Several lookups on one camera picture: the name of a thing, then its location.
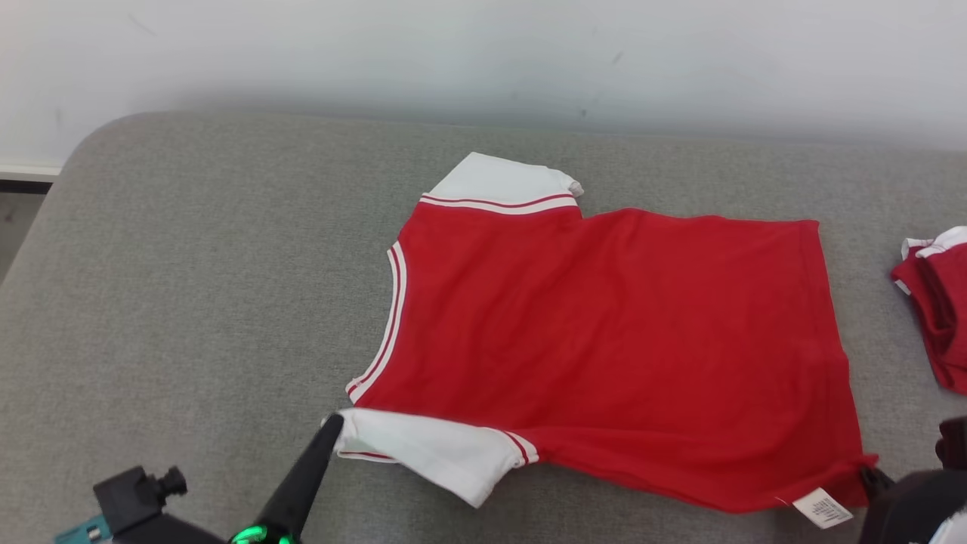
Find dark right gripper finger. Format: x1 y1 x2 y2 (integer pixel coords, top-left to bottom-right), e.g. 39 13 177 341
860 466 897 504

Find white black wall baseboard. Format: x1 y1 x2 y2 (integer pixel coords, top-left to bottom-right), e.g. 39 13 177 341
0 162 61 184

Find teal plug left camera cable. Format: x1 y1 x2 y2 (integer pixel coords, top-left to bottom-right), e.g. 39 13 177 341
54 515 114 544

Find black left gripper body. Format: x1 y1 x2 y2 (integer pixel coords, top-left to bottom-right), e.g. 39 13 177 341
113 514 303 544

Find red white jersey shirt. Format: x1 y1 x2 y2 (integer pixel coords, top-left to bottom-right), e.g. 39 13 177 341
890 225 967 395

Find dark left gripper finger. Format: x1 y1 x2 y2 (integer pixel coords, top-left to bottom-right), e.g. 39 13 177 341
257 414 338 530
276 414 345 539

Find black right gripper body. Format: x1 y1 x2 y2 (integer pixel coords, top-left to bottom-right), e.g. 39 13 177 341
860 468 967 544

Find red shirt white sleeves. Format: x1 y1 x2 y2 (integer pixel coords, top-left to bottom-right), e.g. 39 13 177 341
332 151 879 530

